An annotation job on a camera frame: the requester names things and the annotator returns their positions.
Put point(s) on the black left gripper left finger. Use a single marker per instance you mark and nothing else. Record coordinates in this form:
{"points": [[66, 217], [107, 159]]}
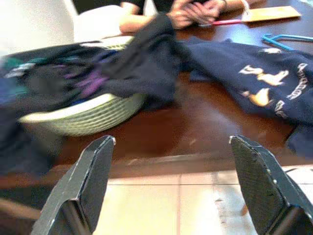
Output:
{"points": [[85, 186]]}

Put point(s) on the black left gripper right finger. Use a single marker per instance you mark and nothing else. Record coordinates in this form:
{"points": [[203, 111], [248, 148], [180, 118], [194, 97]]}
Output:
{"points": [[264, 191]]}

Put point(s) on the blue plastic hanger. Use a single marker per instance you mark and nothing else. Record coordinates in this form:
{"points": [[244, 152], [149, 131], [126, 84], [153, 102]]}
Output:
{"points": [[288, 37]]}

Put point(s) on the light green laundry basket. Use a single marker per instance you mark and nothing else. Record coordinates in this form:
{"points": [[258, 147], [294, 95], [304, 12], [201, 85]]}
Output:
{"points": [[85, 117]]}

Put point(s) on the dark garment with purple print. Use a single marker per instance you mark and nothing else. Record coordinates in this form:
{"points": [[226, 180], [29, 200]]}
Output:
{"points": [[73, 80]]}

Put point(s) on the navy garment with white print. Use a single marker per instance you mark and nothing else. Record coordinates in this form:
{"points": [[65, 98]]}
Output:
{"points": [[220, 68]]}

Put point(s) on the black garment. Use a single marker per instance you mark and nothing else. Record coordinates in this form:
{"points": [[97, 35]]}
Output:
{"points": [[151, 61]]}

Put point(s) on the pink pen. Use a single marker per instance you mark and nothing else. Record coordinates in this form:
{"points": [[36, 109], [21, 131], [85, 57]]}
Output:
{"points": [[227, 22]]}

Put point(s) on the person in black T-shirt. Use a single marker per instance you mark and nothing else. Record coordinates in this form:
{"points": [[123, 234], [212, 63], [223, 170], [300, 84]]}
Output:
{"points": [[193, 12]]}

